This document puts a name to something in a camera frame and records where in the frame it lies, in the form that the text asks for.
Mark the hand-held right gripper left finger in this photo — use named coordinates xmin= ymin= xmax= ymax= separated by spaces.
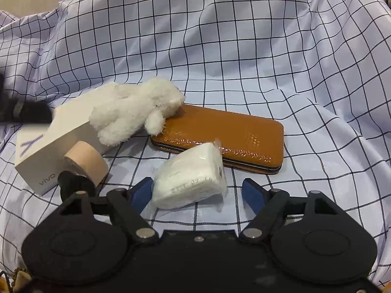
xmin=58 ymin=176 xmax=160 ymax=245

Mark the white tissue packet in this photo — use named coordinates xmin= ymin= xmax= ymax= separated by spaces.
xmin=151 ymin=139 xmax=228 ymax=212

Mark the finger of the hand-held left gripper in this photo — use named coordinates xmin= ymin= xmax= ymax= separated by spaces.
xmin=0 ymin=73 xmax=53 ymax=126

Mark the beige tape roll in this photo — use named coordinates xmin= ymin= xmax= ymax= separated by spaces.
xmin=64 ymin=141 xmax=108 ymax=188

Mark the white phone box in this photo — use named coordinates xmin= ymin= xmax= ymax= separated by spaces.
xmin=15 ymin=82 xmax=147 ymax=196

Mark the brown leather wallet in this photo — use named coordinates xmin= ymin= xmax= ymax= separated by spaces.
xmin=150 ymin=104 xmax=284 ymax=176

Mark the small black object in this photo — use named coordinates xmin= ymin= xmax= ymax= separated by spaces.
xmin=57 ymin=171 xmax=97 ymax=200

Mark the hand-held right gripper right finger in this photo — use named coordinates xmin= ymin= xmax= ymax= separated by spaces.
xmin=240 ymin=178 xmax=343 ymax=243

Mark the white plush toy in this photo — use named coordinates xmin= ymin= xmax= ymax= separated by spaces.
xmin=88 ymin=78 xmax=186 ymax=146

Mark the white checked bed sheet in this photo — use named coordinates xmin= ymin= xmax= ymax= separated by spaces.
xmin=0 ymin=0 xmax=391 ymax=287

